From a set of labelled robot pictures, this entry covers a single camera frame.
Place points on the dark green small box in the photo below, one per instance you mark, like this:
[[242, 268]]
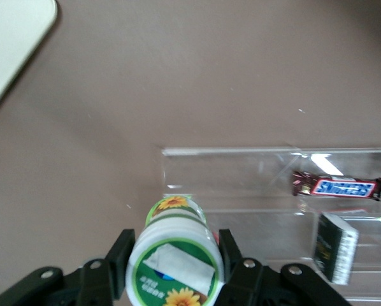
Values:
[[334, 248]]

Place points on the green sunflower gum bottle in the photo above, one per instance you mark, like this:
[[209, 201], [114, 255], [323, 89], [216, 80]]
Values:
[[174, 248]]

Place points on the brown Snickers bar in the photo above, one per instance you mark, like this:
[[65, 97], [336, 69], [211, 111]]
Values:
[[340, 188]]

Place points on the clear acrylic stepped display stand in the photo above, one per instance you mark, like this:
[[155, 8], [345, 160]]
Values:
[[241, 197]]

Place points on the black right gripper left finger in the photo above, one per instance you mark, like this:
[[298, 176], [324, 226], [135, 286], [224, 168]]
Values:
[[98, 277]]

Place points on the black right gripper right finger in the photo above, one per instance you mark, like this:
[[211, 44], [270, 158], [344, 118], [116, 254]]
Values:
[[251, 283]]

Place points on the beige plastic serving tray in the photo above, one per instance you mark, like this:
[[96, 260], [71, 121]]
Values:
[[9, 48]]

